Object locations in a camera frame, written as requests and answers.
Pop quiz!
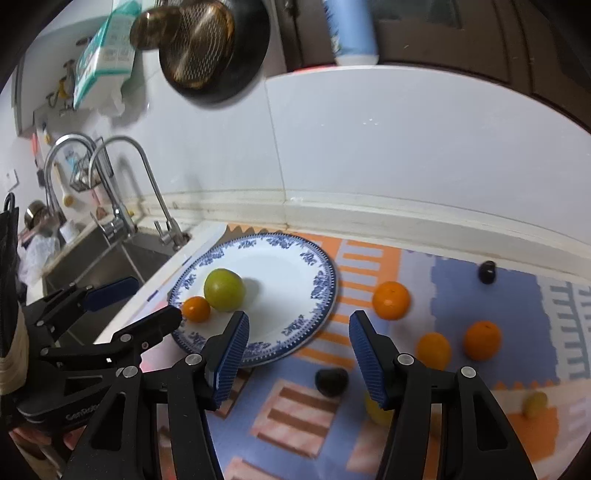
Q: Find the small yellow fruit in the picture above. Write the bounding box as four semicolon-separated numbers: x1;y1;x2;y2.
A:
522;391;548;419

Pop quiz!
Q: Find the green apple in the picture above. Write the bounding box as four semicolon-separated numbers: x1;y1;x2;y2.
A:
365;393;394;427
204;268;245;312

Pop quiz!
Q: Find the orange tangerine small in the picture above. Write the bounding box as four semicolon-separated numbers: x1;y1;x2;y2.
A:
415;332;452;371

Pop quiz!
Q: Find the dark plum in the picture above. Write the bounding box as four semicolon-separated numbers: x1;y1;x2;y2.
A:
315;368;349;398
478;260;497;285

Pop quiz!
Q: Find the tall chrome kitchen faucet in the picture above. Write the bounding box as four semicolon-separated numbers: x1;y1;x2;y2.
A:
43;133;137;242

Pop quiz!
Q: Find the person's hand on gripper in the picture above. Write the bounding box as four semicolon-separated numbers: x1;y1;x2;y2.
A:
9;424;84;459

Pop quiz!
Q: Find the stainless steel sink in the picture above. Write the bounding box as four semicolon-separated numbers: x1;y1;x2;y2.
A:
23;228;175;325

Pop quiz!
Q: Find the colourful patterned foam mat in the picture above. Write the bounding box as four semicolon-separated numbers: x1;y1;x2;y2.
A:
138;223;591;480

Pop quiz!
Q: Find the slim chrome water faucet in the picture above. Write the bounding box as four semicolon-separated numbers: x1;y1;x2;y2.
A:
86;135;190;251

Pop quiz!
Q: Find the blue white porcelain plate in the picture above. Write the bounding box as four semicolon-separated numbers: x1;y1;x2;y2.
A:
168;232;338;368

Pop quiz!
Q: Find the teal tissue paper pack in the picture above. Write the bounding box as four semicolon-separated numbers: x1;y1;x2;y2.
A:
73;1;142;118

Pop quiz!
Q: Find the copper perforated strainer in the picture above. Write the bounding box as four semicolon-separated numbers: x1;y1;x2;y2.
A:
158;1;235;90

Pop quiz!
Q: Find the black frying pan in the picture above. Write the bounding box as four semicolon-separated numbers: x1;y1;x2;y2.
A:
164;1;270;107

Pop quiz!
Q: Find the blue white soap bottle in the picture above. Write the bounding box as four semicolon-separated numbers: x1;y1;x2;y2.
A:
322;0;379;67

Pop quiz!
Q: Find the black wire basket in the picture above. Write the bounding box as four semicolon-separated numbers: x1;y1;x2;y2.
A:
65;144;113;193

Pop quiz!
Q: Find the dark wooden window frame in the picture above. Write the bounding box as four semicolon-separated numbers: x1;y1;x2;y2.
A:
271;0;591;135

